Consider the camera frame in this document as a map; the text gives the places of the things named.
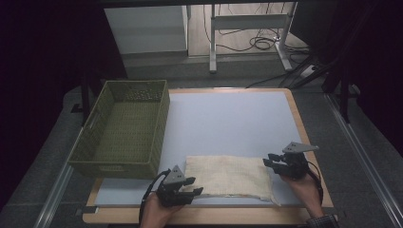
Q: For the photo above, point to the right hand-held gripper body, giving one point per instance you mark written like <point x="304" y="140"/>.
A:
<point x="294" y="164"/>

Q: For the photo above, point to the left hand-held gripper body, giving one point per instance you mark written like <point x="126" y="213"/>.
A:
<point x="172" y="190"/>

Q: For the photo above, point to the cream cloth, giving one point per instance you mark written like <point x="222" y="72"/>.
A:
<point x="231" y="177"/>

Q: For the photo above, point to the green woven basket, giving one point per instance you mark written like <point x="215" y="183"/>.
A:
<point x="126" y="136"/>

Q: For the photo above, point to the person's left hand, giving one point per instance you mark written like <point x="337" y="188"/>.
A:
<point x="158" y="212"/>

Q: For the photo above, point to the person's right hand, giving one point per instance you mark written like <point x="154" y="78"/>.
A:
<point x="305" y="193"/>

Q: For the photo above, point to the wooden table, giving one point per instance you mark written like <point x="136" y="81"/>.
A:
<point x="221" y="217"/>

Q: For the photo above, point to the pale blue table mat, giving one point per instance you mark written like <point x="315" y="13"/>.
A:
<point x="234" y="123"/>

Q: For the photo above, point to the black tape piece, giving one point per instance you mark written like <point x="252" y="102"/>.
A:
<point x="89" y="209"/>

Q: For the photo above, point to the black stand leg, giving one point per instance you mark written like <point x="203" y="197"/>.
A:
<point x="344" y="95"/>
<point x="85" y="101"/>

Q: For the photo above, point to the white power strip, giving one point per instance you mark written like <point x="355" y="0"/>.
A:
<point x="308" y="71"/>

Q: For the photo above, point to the white cabinet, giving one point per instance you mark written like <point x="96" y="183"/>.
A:
<point x="145" y="28"/>

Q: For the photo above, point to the metal floor rail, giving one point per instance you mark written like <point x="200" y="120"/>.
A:
<point x="53" y="193"/>
<point x="364" y="158"/>

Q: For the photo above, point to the white desk frame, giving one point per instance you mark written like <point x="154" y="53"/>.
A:
<point x="250" y="21"/>

